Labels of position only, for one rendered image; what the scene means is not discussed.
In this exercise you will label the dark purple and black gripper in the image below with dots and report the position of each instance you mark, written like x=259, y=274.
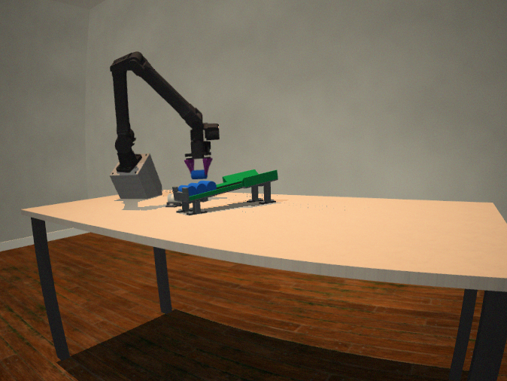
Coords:
x=196, y=153

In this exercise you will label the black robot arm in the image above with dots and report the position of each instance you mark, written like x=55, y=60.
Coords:
x=125, y=135

